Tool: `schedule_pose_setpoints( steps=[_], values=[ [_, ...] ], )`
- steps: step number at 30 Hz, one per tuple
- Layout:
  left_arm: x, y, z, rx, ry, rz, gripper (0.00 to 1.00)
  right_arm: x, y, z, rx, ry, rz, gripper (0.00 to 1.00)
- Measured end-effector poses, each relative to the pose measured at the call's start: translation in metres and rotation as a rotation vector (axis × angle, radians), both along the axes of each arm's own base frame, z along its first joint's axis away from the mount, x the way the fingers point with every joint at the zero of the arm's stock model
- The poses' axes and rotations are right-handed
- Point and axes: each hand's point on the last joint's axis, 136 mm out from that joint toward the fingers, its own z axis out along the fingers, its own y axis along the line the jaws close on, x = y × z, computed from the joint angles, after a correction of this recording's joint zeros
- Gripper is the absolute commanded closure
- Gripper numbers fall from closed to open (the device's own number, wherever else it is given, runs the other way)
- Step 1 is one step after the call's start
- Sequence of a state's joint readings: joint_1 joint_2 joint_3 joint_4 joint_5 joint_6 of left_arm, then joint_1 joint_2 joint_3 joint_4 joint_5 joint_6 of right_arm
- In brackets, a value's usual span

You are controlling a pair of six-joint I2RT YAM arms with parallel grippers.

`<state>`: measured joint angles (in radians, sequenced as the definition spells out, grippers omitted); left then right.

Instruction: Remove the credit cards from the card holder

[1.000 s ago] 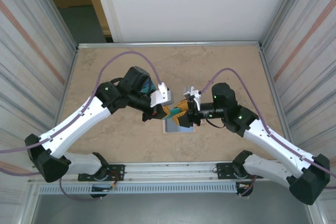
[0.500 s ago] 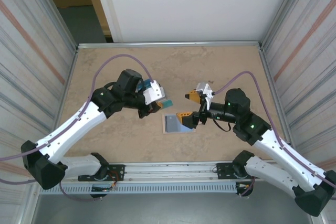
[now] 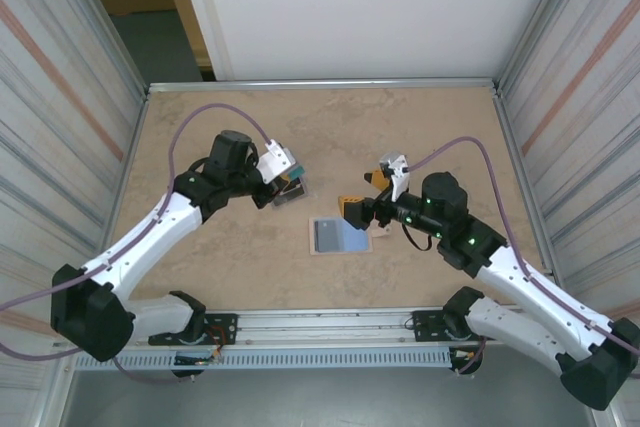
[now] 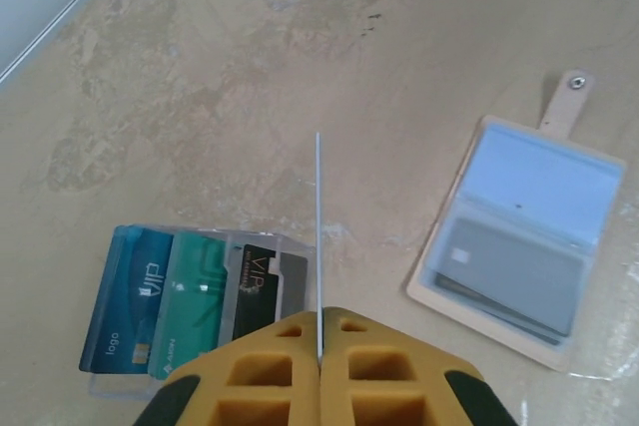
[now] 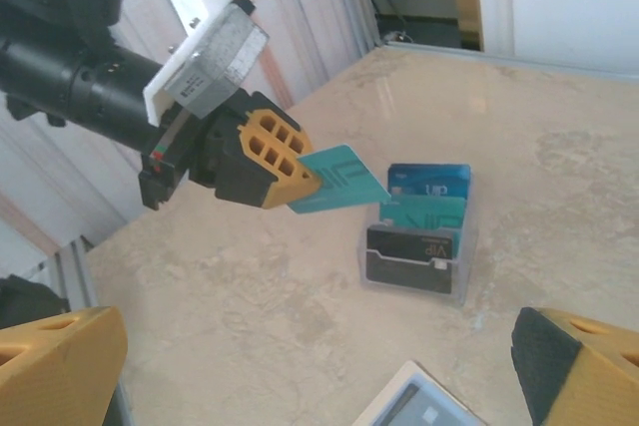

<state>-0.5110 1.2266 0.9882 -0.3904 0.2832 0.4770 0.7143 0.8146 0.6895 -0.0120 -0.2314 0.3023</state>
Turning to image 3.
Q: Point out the aluminium frame crossbar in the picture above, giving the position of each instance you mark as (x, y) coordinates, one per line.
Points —
(325, 84)

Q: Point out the aluminium frame post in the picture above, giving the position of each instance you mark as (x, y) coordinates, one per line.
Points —
(119, 47)
(540, 22)

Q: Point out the aluminium mounting rail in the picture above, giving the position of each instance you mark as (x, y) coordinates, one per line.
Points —
(325, 322)

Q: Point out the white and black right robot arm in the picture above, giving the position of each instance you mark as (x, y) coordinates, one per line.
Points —
(525, 287)

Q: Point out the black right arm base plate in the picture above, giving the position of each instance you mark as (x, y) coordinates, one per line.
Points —
(424, 321)

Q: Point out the blue card packet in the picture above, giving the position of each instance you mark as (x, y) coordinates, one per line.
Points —
(355, 242)

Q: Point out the black credit card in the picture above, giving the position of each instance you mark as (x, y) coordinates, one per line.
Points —
(327, 237)

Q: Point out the aluminium table side rail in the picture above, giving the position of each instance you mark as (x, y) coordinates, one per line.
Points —
(130, 147)
(514, 147)

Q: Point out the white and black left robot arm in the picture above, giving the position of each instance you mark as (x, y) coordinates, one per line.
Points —
(150, 232)

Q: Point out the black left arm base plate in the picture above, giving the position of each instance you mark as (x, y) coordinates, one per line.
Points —
(227, 321)

